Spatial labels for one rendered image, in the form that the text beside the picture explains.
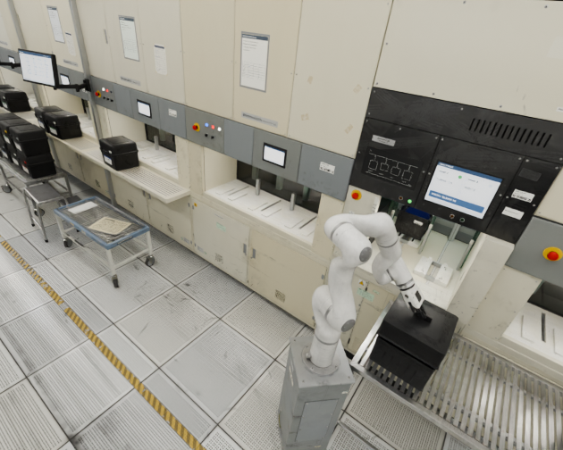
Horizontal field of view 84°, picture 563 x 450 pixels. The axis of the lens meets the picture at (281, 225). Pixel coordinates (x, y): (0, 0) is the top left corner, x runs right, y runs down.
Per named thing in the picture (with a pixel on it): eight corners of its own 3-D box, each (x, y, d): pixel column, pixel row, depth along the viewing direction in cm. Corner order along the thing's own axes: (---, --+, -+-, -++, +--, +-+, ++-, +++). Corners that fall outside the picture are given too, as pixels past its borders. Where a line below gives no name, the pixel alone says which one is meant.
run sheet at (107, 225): (85, 228, 280) (85, 226, 280) (104, 216, 300) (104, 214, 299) (116, 235, 275) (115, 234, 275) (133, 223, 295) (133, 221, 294)
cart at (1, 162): (2, 192, 404) (-13, 156, 379) (48, 180, 442) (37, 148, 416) (32, 220, 360) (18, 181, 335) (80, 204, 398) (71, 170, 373)
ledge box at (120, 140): (100, 162, 320) (95, 137, 306) (127, 157, 339) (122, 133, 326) (115, 172, 305) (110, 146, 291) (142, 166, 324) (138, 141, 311)
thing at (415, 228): (389, 233, 242) (401, 197, 225) (398, 223, 257) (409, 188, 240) (420, 246, 231) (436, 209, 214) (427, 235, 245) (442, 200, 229)
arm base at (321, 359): (306, 377, 149) (312, 353, 139) (298, 343, 165) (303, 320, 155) (344, 374, 152) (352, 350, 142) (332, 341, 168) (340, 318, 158)
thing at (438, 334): (375, 333, 151) (382, 315, 144) (396, 300, 171) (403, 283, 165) (438, 370, 137) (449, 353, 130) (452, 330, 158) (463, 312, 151)
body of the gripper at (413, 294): (409, 287, 141) (421, 309, 141) (416, 277, 148) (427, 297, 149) (395, 290, 146) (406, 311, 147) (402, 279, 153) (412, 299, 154)
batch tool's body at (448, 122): (309, 338, 259) (368, 87, 156) (357, 281, 327) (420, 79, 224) (415, 408, 219) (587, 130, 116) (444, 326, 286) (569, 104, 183)
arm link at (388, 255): (365, 258, 127) (382, 291, 148) (402, 239, 125) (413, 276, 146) (357, 243, 134) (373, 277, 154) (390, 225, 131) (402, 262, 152)
